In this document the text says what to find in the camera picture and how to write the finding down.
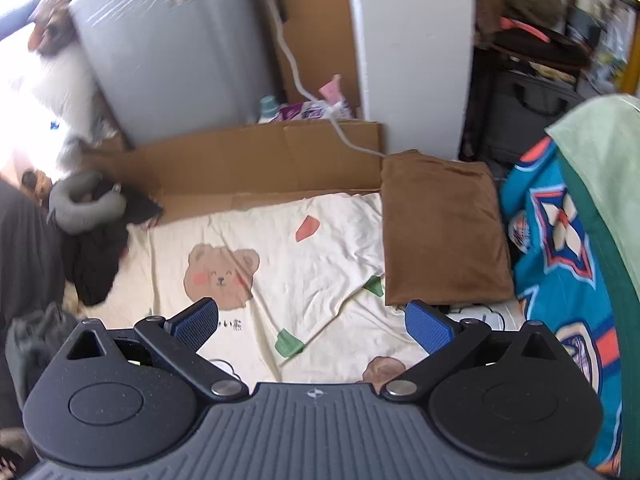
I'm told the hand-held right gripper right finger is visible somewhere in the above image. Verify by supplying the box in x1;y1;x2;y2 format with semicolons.
382;300;566;402

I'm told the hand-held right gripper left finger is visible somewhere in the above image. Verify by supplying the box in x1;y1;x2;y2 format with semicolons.
67;296;248;401

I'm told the brown printed t-shirt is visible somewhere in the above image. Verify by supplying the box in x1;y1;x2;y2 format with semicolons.
380;149;516;307

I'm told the crumpled black garment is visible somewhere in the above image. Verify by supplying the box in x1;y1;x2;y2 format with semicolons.
62;182;163;307

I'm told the cream bear print bed sheet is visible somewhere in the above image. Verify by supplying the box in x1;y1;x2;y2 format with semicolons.
107;191;526;386

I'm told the teal printed garment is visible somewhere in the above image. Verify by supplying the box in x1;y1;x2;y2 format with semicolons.
500;135;626;478

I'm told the grey neck pillow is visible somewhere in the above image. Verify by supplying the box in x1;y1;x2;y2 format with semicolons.
46;170;126;235

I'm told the brown cardboard sheet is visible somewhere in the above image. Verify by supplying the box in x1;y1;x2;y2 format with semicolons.
82;120;386;226

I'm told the dark grey cloth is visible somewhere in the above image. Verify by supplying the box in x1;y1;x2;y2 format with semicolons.
0;180;66;321

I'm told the brown plush bear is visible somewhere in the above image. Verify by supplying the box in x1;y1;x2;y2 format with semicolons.
20;170;51;197

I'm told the white teal bottle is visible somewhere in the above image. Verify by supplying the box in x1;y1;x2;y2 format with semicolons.
257;95;280;125

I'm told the black bag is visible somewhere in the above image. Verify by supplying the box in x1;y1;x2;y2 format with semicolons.
460;67;586;166

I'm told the green cloth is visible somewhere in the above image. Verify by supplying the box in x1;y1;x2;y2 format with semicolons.
545;94;640;480

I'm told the purple white packet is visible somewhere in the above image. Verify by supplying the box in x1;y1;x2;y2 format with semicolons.
277;101;351;122

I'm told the pink bottle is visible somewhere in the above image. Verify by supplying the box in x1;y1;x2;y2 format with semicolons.
320;74;344;107

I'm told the white pillow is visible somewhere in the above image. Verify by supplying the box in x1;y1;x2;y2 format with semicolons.
10;45;101;133

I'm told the silver refrigerator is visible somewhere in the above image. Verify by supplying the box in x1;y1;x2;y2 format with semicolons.
69;0;291;150

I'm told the white cable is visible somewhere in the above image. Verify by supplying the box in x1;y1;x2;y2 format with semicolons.
250;0;386;158

